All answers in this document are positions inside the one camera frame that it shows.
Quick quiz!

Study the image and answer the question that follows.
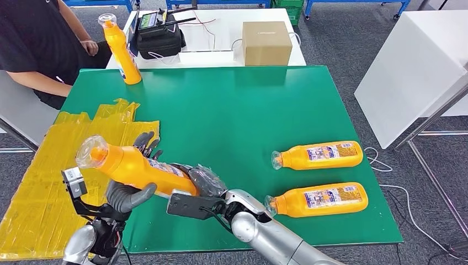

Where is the person's left hand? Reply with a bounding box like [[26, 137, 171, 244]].
[[80, 39, 99, 57]]

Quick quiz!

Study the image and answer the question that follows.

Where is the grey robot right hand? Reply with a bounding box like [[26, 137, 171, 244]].
[[172, 163, 228, 200]]

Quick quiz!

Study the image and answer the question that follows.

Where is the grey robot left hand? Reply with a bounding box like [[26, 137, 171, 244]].
[[106, 131, 164, 214]]

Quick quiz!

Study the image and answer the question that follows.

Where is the orange plastic bottle clear cap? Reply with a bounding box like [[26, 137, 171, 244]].
[[75, 134, 200, 200], [270, 140, 364, 171], [264, 182, 369, 219], [97, 13, 142, 86]]

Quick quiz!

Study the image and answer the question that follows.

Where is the tablet in dark case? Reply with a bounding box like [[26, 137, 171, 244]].
[[124, 10, 140, 57]]

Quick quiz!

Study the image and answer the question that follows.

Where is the person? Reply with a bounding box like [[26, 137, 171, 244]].
[[0, 0, 112, 110]]

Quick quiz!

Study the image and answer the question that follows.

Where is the black remote controller with antennas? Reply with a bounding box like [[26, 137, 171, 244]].
[[137, 6, 197, 34]]

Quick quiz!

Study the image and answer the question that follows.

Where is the black carrying bag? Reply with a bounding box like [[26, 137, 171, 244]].
[[136, 14, 187, 60]]

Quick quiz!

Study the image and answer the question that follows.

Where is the yellow plastic sheet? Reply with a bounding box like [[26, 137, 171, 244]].
[[0, 98, 161, 261]]

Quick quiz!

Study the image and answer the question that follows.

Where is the white side table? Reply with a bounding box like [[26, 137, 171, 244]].
[[0, 69, 59, 152]]

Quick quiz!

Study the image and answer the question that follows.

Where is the white desk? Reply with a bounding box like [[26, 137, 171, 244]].
[[106, 8, 307, 70]]

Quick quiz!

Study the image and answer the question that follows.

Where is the brown cardboard box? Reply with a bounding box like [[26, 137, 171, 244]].
[[242, 20, 293, 67]]

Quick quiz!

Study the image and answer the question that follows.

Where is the green plastic crate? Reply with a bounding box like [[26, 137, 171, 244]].
[[272, 0, 305, 27]]

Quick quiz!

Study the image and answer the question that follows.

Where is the white table with metal legs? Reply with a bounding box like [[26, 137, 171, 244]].
[[354, 10, 468, 239]]

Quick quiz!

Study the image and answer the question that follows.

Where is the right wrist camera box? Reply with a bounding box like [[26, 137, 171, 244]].
[[166, 189, 226, 221]]

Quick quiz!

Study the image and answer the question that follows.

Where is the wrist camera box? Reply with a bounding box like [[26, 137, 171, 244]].
[[166, 189, 226, 221], [61, 167, 88, 200]]

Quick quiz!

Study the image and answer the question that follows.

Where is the blue metal cart frame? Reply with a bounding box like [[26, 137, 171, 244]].
[[166, 0, 273, 10], [303, 0, 412, 20], [63, 0, 141, 13]]

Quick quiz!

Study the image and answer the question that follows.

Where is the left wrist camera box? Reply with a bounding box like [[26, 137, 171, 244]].
[[61, 167, 88, 200]]

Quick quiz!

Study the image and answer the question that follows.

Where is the thin white looped cable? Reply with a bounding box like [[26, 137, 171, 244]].
[[147, 51, 176, 65]]

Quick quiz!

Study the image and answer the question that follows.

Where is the thin red cable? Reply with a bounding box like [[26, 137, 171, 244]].
[[179, 10, 217, 50]]

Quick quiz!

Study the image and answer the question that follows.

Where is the white floor cable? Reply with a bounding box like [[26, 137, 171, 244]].
[[364, 147, 468, 262]]

